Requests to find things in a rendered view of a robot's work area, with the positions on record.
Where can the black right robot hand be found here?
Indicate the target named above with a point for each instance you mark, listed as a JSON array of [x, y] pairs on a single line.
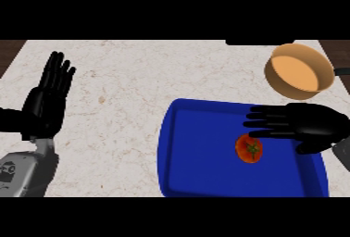
[[315, 122]]

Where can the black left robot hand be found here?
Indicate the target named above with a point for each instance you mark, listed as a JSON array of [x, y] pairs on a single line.
[[44, 105]]

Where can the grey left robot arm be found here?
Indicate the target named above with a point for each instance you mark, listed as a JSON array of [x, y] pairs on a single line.
[[26, 168]]

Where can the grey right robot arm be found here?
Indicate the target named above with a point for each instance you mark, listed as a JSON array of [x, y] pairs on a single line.
[[343, 155]]

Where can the orange pot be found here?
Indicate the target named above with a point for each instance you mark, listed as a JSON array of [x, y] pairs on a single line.
[[296, 72]]

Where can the red tomato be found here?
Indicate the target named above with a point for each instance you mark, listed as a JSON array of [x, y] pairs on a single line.
[[249, 148]]

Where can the blue tray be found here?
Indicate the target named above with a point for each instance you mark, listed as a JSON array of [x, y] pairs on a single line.
[[215, 154]]

